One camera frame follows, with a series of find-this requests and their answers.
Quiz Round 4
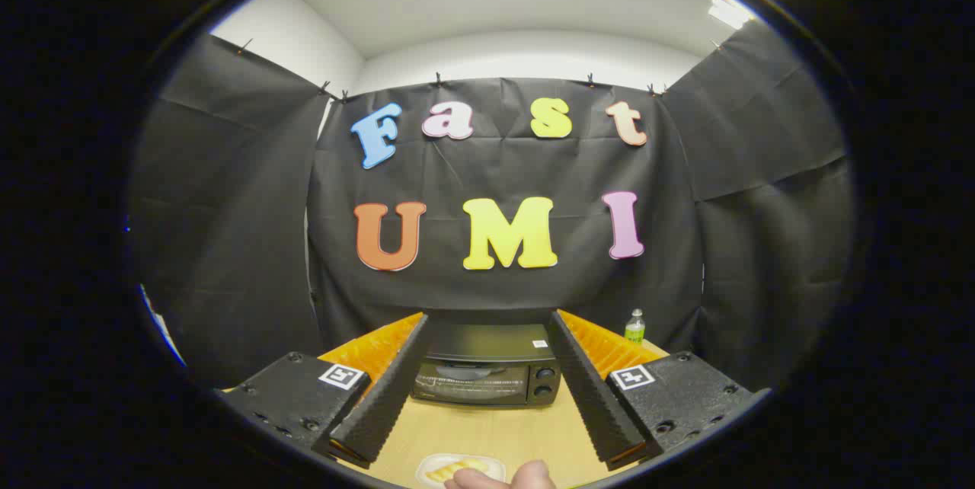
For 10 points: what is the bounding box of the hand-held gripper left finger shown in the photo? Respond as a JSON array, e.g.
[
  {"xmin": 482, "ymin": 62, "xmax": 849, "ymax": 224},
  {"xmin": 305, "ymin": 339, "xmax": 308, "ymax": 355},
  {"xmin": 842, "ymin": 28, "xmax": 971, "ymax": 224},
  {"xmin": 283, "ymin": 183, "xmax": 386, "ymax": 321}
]
[{"xmin": 221, "ymin": 312, "xmax": 431, "ymax": 471}]

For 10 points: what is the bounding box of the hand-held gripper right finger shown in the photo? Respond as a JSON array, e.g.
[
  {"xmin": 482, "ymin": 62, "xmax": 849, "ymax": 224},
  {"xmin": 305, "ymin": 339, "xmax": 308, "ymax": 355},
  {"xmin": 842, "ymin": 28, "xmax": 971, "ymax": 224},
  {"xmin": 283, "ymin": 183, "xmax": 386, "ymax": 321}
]
[{"xmin": 548, "ymin": 309, "xmax": 770, "ymax": 472}]

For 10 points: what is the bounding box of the long bread roll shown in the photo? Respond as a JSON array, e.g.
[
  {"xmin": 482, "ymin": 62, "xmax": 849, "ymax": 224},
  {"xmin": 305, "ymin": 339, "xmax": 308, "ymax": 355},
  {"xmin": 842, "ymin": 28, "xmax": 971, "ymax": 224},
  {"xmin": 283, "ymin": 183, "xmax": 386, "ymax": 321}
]
[{"xmin": 427, "ymin": 460, "xmax": 490, "ymax": 484}]

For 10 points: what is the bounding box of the black toaster oven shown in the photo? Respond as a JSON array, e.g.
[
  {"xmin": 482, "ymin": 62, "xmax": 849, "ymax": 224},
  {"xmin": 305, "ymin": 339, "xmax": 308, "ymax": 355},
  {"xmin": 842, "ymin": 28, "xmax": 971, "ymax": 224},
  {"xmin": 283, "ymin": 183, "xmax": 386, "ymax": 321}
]
[{"xmin": 411, "ymin": 324, "xmax": 563, "ymax": 408}]

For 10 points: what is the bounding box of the white plate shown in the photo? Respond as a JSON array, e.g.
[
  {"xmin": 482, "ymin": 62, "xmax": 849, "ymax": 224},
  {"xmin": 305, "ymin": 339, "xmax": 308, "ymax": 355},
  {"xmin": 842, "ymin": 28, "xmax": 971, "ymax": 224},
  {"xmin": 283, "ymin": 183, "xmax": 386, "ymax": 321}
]
[{"xmin": 415, "ymin": 453, "xmax": 507, "ymax": 489}]

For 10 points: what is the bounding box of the black backdrop cloth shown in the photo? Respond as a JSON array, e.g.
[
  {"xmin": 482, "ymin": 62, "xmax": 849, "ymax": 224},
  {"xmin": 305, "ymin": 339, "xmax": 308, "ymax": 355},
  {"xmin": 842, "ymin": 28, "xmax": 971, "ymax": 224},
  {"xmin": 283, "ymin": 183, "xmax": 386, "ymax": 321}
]
[{"xmin": 129, "ymin": 21, "xmax": 854, "ymax": 391}]

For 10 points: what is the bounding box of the ceiling light panel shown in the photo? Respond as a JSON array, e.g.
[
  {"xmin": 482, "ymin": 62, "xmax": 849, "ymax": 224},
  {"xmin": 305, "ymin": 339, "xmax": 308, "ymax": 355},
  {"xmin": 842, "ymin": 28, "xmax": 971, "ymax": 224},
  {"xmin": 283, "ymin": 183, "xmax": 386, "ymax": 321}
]
[{"xmin": 708, "ymin": 0, "xmax": 755, "ymax": 30}]

